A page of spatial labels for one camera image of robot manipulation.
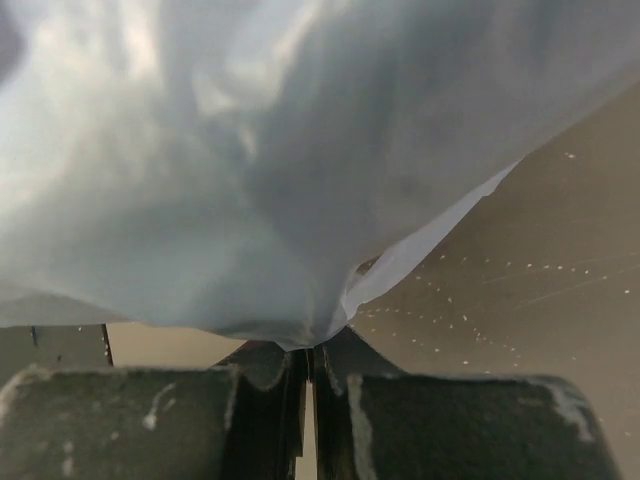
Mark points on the light blue trash bag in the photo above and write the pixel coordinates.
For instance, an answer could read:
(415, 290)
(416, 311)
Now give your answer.
(259, 169)

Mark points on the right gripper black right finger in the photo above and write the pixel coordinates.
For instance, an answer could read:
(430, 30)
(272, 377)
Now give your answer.
(375, 421)

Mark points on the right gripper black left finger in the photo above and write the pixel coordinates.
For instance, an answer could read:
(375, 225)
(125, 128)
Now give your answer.
(239, 419)

